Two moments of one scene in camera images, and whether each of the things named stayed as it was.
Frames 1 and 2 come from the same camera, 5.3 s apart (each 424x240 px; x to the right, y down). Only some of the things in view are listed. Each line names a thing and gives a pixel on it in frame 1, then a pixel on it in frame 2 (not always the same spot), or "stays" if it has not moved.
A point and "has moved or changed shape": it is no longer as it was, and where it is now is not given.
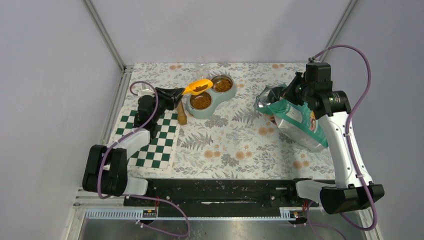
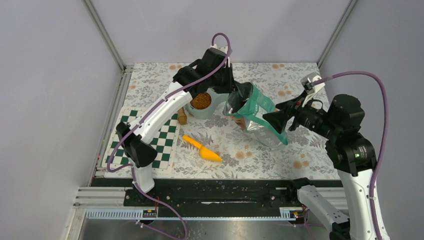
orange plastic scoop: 196,86 has moved or changed shape
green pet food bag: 300,126 -> 246,105
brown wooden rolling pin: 182,117 stays
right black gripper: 288,93 -> 278,119
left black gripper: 172,96 -> 230,86
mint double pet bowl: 202,105 stays
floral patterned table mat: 237,142 stays
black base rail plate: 222,193 stays
